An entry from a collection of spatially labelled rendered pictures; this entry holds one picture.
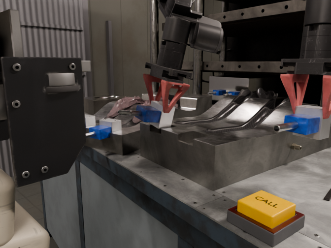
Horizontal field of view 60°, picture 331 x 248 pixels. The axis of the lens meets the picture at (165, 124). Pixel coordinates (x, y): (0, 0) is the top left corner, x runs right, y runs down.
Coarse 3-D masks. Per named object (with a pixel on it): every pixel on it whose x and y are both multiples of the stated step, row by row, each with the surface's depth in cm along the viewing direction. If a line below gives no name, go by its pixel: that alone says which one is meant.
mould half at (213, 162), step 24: (240, 120) 75; (264, 120) 71; (144, 144) 72; (168, 144) 64; (216, 144) 53; (240, 144) 57; (264, 144) 62; (288, 144) 68; (312, 144) 75; (168, 168) 65; (192, 168) 58; (216, 168) 54; (240, 168) 58; (264, 168) 63
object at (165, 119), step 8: (152, 104) 67; (160, 104) 65; (168, 104) 67; (120, 112) 60; (128, 112) 62; (136, 112) 63; (144, 112) 63; (152, 112) 63; (160, 112) 64; (144, 120) 63; (152, 120) 64; (160, 120) 65; (168, 120) 66; (160, 128) 66
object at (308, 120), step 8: (296, 112) 52; (304, 112) 51; (312, 112) 50; (320, 112) 49; (288, 120) 50; (296, 120) 48; (304, 120) 47; (312, 120) 48; (320, 120) 49; (328, 120) 50; (280, 128) 45; (288, 128) 47; (296, 128) 49; (304, 128) 47; (312, 128) 48; (320, 128) 49; (328, 128) 51; (304, 136) 52; (312, 136) 50; (320, 136) 50; (328, 136) 51
